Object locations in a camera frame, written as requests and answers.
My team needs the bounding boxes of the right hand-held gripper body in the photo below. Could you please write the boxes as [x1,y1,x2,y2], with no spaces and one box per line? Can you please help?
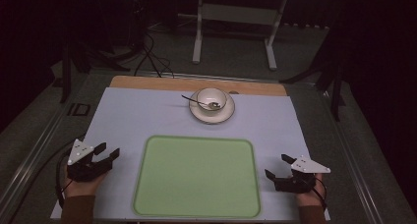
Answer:
[272,155,331,195]

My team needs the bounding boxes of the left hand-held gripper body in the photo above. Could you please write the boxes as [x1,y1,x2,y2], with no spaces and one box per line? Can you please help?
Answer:
[66,139,114,183]

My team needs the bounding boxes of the person's left hand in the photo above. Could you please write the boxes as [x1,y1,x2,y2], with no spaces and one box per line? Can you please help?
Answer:
[63,167,108,199]

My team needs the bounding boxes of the person's right hand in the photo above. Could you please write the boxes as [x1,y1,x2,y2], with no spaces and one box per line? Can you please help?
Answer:
[295,173,328,207]

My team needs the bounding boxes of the pale blue table mat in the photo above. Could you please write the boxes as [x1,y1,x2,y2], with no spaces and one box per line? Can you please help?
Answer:
[50,86,331,223]

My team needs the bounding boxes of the green tray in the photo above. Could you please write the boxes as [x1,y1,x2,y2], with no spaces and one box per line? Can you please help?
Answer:
[132,135,263,219]

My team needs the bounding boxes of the white saucer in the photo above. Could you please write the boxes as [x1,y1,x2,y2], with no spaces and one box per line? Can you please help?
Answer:
[188,89,236,126]

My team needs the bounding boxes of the black stand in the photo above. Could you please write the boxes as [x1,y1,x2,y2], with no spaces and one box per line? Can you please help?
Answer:
[279,19,347,123]
[59,33,132,104]

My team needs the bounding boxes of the metal spoon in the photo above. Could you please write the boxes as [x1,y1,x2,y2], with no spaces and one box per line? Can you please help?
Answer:
[181,94,221,110]

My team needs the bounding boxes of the white cup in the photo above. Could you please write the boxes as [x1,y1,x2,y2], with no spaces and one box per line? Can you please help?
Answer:
[196,86,228,113]

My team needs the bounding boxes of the dark equipment stand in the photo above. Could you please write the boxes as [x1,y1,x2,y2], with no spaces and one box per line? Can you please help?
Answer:
[130,0,149,53]

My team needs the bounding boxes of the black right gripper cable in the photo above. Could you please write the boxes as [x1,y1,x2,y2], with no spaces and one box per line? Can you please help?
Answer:
[308,176,328,213]

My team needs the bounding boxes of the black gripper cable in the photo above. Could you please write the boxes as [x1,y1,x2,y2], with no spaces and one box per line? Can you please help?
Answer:
[308,176,328,213]
[54,144,77,209]

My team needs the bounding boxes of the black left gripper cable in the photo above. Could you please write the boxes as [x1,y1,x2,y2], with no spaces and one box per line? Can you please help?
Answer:
[54,144,77,209]

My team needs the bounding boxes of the black floor socket frame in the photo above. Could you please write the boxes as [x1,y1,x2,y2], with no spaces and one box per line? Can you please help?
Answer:
[67,102,91,117]

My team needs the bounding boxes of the metal floor rail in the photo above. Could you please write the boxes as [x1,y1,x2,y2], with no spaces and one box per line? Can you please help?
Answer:
[319,87,386,224]
[0,97,78,220]

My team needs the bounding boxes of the black floor cables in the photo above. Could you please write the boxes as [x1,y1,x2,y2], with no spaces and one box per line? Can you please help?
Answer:
[133,31,175,80]

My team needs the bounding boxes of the white metal table frame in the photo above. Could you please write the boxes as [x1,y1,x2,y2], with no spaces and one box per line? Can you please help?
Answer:
[192,0,290,72]

